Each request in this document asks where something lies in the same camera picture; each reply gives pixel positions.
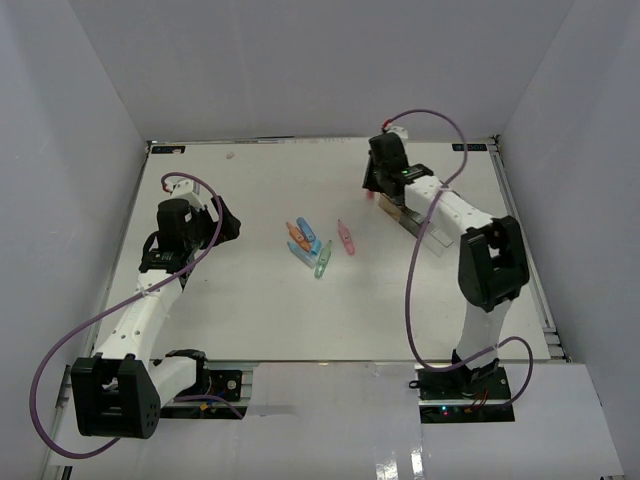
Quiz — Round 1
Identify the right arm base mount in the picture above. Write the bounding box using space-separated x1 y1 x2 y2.
408 367 515 425

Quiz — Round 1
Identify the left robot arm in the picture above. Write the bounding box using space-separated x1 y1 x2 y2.
71 194 241 439

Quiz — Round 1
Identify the green correction tape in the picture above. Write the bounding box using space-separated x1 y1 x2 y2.
314 240 332 279

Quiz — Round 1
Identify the purple cable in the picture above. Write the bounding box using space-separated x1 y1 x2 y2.
28 172 224 460
383 108 534 412

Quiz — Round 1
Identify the right black corner label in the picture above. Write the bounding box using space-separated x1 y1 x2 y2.
451 143 488 152

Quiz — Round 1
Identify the pink correction tape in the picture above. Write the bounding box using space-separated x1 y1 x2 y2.
338 220 356 256

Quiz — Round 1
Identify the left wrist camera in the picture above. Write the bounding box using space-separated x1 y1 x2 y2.
161 177 200 201

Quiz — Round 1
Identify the amber transparent tray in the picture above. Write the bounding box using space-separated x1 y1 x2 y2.
378 194 403 222

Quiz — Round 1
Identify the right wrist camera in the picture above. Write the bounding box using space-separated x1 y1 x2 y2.
381 119 409 144

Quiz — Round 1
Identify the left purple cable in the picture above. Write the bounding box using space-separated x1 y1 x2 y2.
28 172 224 460

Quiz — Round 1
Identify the left black corner label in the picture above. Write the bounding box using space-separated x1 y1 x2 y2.
151 145 186 155

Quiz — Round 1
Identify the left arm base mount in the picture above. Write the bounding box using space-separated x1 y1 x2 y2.
161 369 248 420

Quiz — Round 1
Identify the grey transparent tray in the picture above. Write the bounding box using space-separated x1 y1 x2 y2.
398 207 424 237

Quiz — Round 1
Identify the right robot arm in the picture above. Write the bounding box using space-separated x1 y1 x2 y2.
363 131 530 399

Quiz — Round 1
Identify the black corner label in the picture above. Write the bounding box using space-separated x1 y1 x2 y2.
151 145 186 155
451 143 488 152

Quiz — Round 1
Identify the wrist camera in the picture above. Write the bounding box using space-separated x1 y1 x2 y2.
161 177 200 201
381 119 409 144

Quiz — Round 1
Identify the orange correction tape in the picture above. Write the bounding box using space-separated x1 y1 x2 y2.
286 222 312 252

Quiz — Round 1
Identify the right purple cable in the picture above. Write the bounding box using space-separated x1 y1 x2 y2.
383 108 534 412

